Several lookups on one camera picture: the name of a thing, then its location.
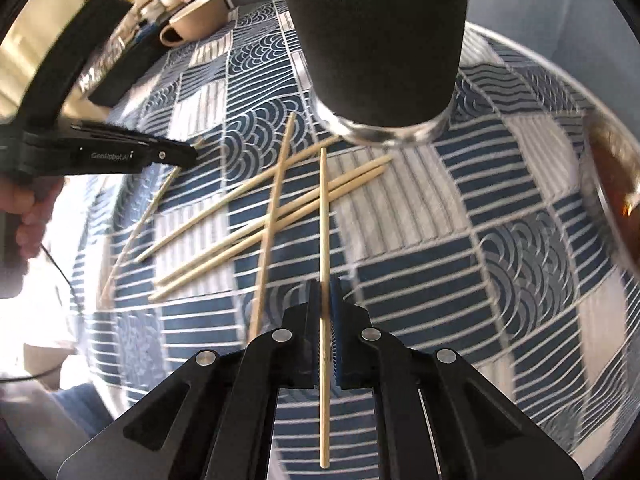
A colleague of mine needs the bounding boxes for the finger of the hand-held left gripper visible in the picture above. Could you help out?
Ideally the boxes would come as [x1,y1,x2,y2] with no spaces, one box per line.
[135,132,199,172]

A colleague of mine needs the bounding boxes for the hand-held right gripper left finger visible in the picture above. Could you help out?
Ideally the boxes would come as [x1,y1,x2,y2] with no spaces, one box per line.
[56,279,321,480]

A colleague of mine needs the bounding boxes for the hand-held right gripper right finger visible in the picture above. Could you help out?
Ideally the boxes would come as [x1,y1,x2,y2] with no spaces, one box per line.
[329,278,585,480]

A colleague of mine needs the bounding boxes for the single wooden chopstick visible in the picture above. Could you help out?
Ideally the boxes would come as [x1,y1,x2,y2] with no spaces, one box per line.
[99,137,206,310]
[318,146,332,470]

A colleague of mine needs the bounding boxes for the group of wooden chopsticks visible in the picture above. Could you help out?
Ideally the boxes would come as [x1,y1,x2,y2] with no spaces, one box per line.
[135,112,393,343]

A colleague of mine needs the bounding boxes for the black cylindrical utensil holder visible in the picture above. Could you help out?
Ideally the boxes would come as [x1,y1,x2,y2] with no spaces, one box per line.
[270,0,473,148]

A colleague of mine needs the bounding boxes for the person's left hand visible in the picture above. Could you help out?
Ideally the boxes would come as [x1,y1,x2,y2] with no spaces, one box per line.
[0,177,66,261]

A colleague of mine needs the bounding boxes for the beige ceramic mug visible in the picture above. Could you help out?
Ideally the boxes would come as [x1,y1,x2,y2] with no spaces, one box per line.
[159,0,236,48]

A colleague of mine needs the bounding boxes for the blue white patterned tablecloth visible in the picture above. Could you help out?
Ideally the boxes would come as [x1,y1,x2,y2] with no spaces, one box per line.
[65,0,640,480]

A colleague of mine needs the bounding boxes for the small bowl of brown sauce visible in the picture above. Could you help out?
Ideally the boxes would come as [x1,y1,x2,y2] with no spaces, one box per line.
[580,107,640,271]

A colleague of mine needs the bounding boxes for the black cable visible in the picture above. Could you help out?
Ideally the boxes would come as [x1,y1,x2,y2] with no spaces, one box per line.
[0,242,81,383]

